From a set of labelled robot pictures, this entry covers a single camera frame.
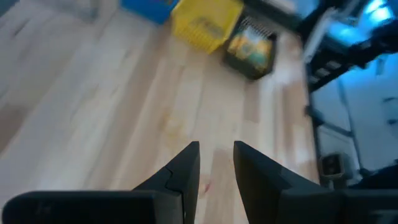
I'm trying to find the black plastic basket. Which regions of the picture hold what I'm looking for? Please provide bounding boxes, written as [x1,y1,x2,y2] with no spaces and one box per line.
[222,15,278,81]

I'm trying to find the yellow plastic basket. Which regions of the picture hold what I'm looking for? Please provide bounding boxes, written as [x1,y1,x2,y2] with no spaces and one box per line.
[170,0,245,54]

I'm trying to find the blue plastic basket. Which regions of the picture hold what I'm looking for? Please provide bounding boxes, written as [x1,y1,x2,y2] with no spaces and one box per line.
[119,0,181,25]

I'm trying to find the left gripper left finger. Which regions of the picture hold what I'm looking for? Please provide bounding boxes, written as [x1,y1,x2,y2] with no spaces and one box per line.
[1,141,201,224]

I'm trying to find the Crayola crayon box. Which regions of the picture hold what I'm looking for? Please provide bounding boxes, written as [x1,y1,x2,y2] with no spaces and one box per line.
[228,29,274,71]

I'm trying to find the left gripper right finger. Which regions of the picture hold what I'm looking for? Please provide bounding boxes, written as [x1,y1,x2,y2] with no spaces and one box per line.
[233,141,398,224]

